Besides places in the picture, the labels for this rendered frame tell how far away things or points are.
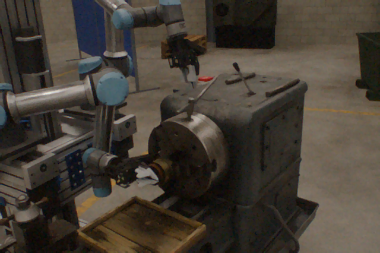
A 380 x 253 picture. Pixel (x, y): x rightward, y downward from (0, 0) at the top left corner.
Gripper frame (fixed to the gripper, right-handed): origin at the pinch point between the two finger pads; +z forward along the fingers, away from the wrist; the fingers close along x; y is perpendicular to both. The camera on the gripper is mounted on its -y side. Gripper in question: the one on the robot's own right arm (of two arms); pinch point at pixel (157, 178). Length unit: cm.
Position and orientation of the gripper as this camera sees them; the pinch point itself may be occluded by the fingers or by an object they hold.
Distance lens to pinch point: 130.1
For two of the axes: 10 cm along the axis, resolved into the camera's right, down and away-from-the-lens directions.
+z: 7.7, 1.9, -6.1
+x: -0.5, -9.3, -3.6
